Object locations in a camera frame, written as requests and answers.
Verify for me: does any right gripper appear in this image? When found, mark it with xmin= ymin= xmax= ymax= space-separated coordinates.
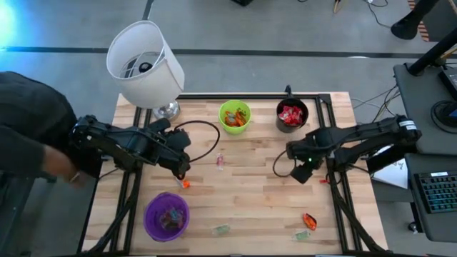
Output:
xmin=285 ymin=137 xmax=324 ymax=185

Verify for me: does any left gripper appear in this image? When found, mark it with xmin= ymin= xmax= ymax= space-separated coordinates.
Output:
xmin=159 ymin=128 xmax=192 ymax=181

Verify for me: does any red Skittles packet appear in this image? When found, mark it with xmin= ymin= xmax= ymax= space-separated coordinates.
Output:
xmin=278 ymin=105 xmax=297 ymax=126

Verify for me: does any orange red candy packet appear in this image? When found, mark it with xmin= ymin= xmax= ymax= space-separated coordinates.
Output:
xmin=302 ymin=213 xmax=318 ymax=231

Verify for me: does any black plastic bucket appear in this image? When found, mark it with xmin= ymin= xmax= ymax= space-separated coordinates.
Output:
xmin=276 ymin=98 xmax=310 ymax=134

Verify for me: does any purple plastic bucket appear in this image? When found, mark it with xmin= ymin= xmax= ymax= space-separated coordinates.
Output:
xmin=143 ymin=192 xmax=191 ymax=243

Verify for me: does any green plastic bucket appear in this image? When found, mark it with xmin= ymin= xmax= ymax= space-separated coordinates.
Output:
xmin=218 ymin=99 xmax=253 ymax=136

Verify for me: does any black desk leg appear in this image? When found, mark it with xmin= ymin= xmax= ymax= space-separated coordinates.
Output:
xmin=366 ymin=144 xmax=411 ymax=175

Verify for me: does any white shade table lamp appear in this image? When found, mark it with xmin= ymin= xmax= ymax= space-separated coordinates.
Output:
xmin=106 ymin=20 xmax=186 ymax=122

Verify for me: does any white paper sheet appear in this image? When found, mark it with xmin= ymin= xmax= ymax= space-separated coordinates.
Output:
xmin=371 ymin=156 xmax=410 ymax=190

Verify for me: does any grey desk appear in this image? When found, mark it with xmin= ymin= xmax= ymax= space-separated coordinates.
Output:
xmin=405 ymin=152 xmax=457 ymax=243
xmin=392 ymin=62 xmax=457 ymax=155

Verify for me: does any black backlit keyboard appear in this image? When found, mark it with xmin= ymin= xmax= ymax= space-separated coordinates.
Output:
xmin=416 ymin=171 xmax=457 ymax=214

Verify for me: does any black round stand base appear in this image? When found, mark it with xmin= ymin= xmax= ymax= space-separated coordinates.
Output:
xmin=430 ymin=99 xmax=457 ymax=135

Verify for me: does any person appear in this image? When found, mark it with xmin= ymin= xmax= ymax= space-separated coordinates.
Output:
xmin=0 ymin=71 xmax=103 ymax=190

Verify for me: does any person's leg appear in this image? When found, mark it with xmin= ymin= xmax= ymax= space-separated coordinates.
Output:
xmin=390 ymin=0 xmax=441 ymax=41

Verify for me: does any black diagonal pole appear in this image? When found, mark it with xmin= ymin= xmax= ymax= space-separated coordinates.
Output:
xmin=406 ymin=26 xmax=457 ymax=77

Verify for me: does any red white striped rug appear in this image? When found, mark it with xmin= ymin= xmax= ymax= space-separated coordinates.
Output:
xmin=407 ymin=0 xmax=431 ymax=43

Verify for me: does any dark grey table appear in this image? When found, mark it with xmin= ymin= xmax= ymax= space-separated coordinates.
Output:
xmin=0 ymin=173 xmax=58 ymax=257

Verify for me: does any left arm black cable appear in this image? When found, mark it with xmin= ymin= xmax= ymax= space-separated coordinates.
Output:
xmin=173 ymin=120 xmax=221 ymax=164

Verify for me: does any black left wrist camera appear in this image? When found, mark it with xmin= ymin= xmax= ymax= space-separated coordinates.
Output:
xmin=149 ymin=117 xmax=171 ymax=133

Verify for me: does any black floor cable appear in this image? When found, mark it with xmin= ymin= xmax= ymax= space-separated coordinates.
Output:
xmin=362 ymin=0 xmax=393 ymax=29

